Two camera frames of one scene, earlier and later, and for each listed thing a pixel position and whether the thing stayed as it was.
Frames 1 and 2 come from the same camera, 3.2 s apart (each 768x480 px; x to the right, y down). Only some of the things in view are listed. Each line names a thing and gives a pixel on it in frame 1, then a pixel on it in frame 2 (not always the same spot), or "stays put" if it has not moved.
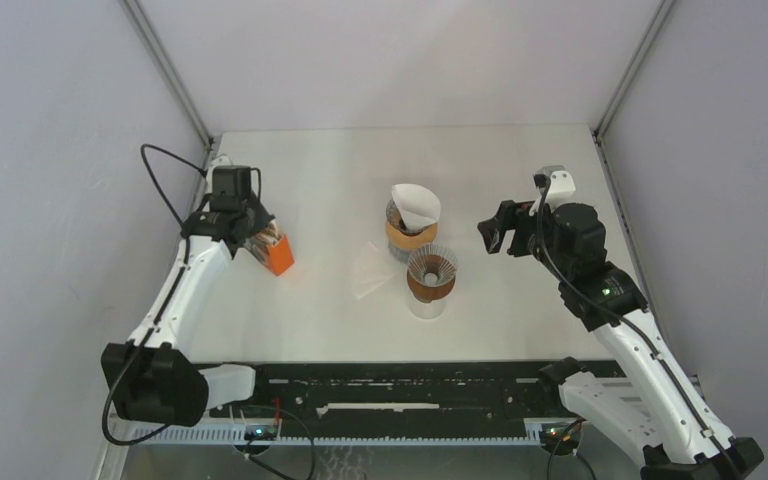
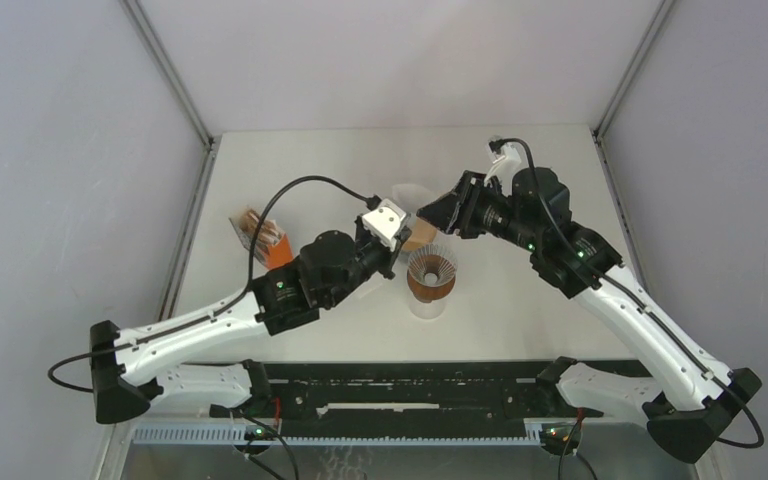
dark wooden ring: (428, 294) stays put
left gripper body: (256, 213) → (372, 254)
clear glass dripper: (432, 265) stays put
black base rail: (398, 393) stays put
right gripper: (517, 218) → (454, 212)
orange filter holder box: (280, 256) stays put
